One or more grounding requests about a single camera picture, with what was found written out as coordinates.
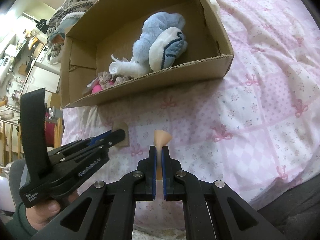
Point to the person's left hand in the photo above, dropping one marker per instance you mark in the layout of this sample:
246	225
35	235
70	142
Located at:
42	213

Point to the light blue plush toy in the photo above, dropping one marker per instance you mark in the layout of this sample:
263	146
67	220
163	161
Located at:
162	41

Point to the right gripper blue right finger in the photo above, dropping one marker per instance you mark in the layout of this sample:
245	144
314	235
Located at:
172	188

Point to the brown cardboard box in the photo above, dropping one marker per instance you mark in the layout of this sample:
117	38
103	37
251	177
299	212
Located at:
121	47

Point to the pink rubber duck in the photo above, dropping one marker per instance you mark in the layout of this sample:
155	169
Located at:
96	89

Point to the white washing machine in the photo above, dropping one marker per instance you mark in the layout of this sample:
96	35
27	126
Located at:
46	59

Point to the white kitchen cabinet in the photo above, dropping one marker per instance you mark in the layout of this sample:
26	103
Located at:
38	78

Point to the red suitcase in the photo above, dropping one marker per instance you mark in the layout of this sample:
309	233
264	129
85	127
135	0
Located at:
49	133

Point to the wooden chair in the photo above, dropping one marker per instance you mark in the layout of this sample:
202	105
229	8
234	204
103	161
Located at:
11	140

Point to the blue grey jacket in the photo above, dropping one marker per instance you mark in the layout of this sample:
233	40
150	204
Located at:
58	36

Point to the beige lace scrunchie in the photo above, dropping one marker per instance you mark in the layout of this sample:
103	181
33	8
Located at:
107	80

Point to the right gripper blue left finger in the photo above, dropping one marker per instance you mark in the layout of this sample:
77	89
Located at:
146	185

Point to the peach silicone funnel piece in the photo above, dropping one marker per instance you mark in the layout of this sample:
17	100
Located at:
161	138

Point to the small brown cardboard tag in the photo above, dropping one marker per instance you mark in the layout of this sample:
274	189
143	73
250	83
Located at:
122	132

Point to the patterned knit blanket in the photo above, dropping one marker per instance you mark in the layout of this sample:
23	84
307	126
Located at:
68	6

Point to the grey container with bottle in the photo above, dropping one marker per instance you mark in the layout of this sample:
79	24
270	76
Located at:
55	114

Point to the white sock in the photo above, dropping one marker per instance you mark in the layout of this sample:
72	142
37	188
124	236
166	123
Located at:
128	68

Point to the pink patterned quilt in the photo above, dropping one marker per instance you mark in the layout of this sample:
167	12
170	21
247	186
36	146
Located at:
257	129

